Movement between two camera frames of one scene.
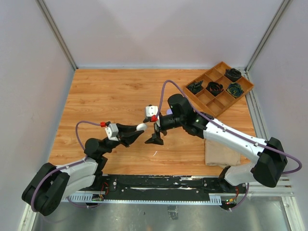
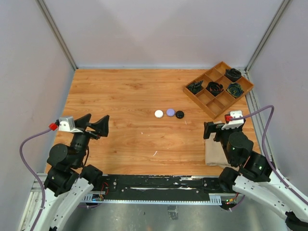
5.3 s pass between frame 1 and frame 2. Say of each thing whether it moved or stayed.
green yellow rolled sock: stayed
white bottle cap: moved
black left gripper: moved
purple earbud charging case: stayed
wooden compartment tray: stayed
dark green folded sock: stayed
